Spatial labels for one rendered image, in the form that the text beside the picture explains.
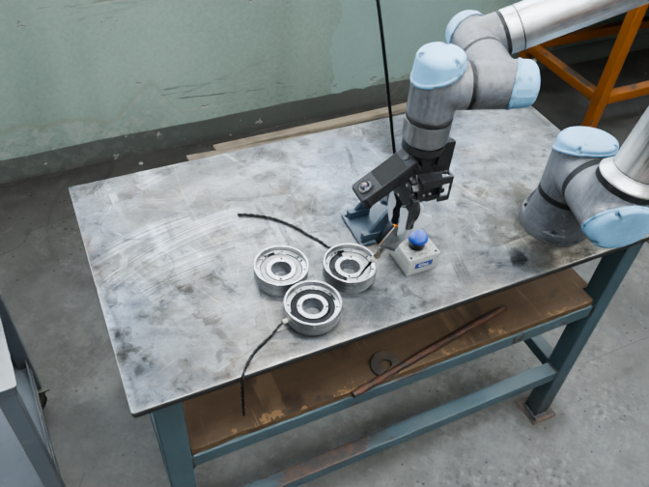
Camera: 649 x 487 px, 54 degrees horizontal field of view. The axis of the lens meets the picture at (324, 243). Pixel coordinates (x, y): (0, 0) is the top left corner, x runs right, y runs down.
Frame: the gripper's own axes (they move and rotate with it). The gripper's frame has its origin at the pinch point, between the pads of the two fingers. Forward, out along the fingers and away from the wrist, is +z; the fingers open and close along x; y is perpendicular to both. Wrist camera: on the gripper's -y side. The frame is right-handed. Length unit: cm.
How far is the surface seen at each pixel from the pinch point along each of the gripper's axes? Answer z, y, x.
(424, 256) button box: 8.7, 7.4, -0.4
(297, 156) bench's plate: 13.1, -2.6, 42.7
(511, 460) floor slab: 93, 45, -14
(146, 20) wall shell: 34, -17, 163
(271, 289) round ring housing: 10.5, -22.8, 2.9
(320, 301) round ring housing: 10.7, -15.4, -2.7
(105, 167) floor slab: 93, -43, 158
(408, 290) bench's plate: 13.2, 2.8, -3.8
